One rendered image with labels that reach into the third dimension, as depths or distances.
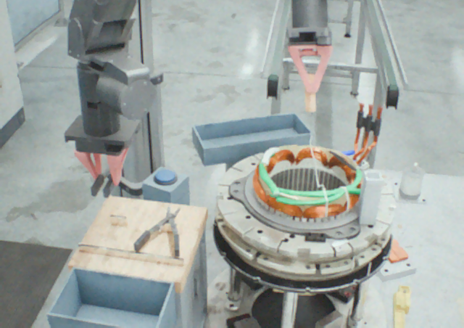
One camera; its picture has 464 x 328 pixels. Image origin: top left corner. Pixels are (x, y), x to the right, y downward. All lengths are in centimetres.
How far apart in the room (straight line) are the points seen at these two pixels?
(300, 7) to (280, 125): 51
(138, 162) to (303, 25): 60
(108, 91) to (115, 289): 34
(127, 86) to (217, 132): 61
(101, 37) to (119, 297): 42
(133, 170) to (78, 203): 161
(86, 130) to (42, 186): 229
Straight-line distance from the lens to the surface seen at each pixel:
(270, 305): 128
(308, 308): 128
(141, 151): 136
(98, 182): 91
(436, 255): 148
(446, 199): 169
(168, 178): 118
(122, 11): 78
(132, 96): 77
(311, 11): 93
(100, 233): 102
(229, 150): 125
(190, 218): 104
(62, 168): 327
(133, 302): 97
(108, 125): 85
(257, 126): 137
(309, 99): 95
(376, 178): 97
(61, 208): 296
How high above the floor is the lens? 169
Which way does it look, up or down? 32 degrees down
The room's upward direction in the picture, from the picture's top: 1 degrees clockwise
